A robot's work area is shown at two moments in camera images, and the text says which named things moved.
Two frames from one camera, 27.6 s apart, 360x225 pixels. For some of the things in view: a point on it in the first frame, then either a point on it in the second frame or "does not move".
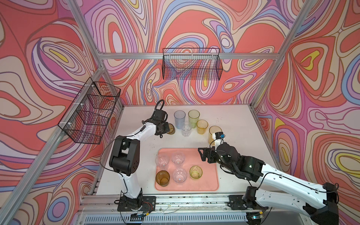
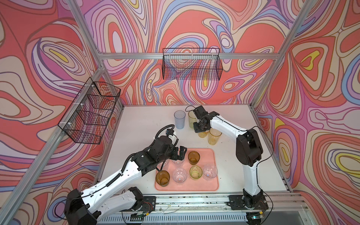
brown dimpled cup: x=172 y=129 to x=193 y=157
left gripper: x=166 y=123 to x=181 y=154
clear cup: x=186 y=130 to x=209 y=172
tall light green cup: x=193 y=116 does not move
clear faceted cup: x=178 y=159 does not move
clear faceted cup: x=179 y=175 does not move
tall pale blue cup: x=179 y=117 does not move
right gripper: x=211 y=151 to x=197 y=130
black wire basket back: x=191 y=63 does not move
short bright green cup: x=196 y=172 does not move
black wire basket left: x=88 y=116 does not move
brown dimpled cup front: x=162 y=177 does not move
